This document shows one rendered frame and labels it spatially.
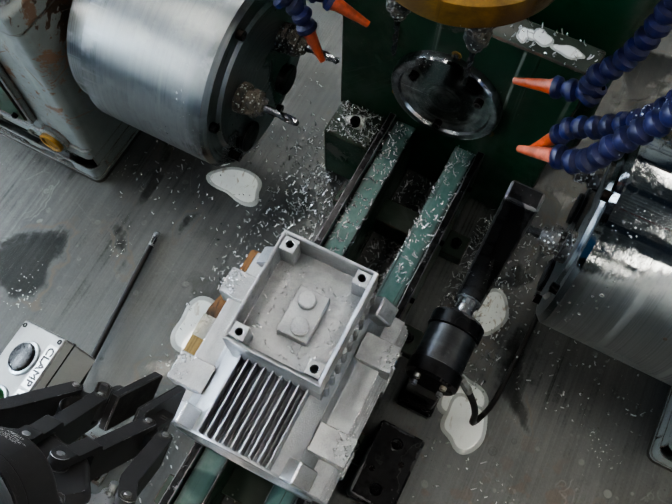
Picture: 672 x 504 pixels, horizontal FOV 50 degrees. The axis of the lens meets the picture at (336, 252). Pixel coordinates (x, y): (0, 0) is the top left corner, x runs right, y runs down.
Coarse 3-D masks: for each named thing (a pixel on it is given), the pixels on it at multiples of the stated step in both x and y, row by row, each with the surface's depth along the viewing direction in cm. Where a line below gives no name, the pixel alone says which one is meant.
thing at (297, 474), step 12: (264, 252) 74; (384, 300) 71; (372, 312) 71; (384, 312) 71; (396, 312) 72; (384, 324) 72; (180, 408) 67; (192, 408) 67; (180, 420) 66; (192, 420) 67; (288, 468) 65; (300, 468) 65; (312, 468) 66; (288, 480) 64; (300, 480) 65; (312, 480) 66
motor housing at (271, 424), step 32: (256, 256) 77; (224, 320) 73; (224, 352) 71; (352, 352) 71; (224, 384) 67; (256, 384) 66; (288, 384) 66; (352, 384) 70; (384, 384) 75; (224, 416) 66; (256, 416) 66; (288, 416) 67; (320, 416) 68; (352, 416) 69; (224, 448) 65; (256, 448) 64; (288, 448) 66; (320, 480) 68
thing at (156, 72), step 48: (96, 0) 79; (144, 0) 77; (192, 0) 77; (240, 0) 76; (96, 48) 80; (144, 48) 78; (192, 48) 76; (240, 48) 78; (288, 48) 86; (96, 96) 85; (144, 96) 81; (192, 96) 78; (240, 96) 82; (192, 144) 83; (240, 144) 91
